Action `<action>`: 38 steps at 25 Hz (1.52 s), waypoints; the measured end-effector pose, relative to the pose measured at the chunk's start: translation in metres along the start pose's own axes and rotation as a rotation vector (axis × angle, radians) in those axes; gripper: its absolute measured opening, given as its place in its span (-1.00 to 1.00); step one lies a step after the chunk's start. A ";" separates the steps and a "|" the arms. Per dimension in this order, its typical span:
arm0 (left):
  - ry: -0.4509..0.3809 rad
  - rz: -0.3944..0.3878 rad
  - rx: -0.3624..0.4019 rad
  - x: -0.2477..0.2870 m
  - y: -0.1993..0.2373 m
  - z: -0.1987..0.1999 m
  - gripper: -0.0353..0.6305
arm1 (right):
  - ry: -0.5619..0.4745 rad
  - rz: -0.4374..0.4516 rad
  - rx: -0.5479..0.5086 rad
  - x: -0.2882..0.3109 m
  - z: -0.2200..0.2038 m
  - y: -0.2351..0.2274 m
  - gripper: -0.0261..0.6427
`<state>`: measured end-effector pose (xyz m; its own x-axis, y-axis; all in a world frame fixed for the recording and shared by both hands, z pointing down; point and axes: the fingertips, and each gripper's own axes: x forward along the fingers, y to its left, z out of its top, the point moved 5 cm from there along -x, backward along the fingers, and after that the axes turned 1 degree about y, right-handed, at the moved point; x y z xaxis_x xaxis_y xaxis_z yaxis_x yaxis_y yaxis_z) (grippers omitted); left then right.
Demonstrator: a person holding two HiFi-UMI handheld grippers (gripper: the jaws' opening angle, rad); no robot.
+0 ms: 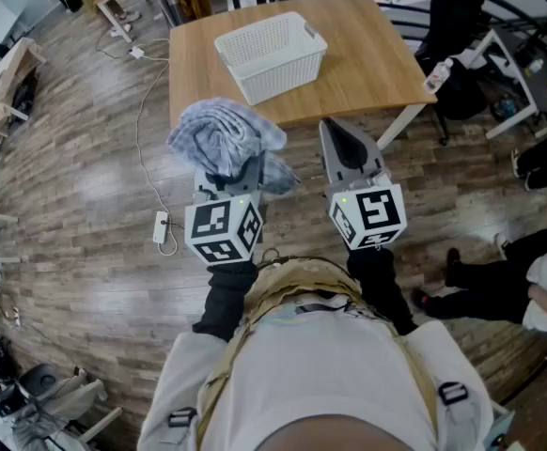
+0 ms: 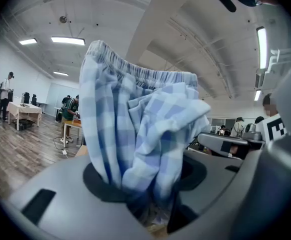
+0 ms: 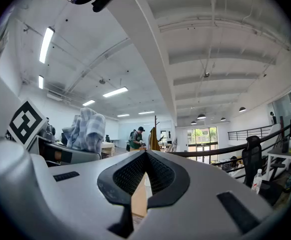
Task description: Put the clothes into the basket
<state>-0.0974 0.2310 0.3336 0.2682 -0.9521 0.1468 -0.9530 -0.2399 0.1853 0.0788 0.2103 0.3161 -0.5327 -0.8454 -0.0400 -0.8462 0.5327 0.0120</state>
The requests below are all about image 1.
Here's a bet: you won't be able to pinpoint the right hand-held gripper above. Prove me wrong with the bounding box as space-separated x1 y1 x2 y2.
318 117 408 252

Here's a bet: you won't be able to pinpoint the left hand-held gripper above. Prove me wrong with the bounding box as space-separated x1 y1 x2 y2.
183 150 266 267

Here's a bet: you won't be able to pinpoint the blue plaid clothes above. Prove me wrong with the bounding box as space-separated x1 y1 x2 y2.
166 96 302 195

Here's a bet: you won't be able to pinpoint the white plastic basket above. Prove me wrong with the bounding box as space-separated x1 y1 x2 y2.
213 10 329 107

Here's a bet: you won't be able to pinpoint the person's left forearm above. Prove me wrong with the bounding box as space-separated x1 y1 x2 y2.
192 258 259 343

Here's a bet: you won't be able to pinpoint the person's right forearm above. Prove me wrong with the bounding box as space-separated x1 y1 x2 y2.
346 245 419 336

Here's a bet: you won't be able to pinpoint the white power strip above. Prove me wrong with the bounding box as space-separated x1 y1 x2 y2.
152 210 170 245

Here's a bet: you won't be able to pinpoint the person's tan vest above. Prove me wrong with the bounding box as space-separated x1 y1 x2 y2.
196 253 440 446

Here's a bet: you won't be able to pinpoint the clear water bottle red label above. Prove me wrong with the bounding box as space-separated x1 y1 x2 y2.
422 57 455 96

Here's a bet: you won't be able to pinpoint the black office chair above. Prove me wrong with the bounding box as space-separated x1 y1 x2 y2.
413 0 492 146

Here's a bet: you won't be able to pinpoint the black metal railing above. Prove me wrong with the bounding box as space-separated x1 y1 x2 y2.
225 0 547 49

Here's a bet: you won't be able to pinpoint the person's white shirt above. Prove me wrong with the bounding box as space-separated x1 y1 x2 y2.
136 305 495 451

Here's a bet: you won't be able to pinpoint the light wooden desk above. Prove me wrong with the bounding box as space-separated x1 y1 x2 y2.
0 37 47 138

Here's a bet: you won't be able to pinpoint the chair with grey jacket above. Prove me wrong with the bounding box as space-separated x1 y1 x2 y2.
0 362 125 451

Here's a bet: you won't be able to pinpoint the white power cable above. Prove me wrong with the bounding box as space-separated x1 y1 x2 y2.
95 28 180 257

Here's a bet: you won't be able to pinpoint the white frame dark desk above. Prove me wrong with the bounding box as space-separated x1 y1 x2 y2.
464 24 547 141

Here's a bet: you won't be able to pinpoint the black strap buckle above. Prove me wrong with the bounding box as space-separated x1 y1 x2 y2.
437 381 470 407
166 406 199 429

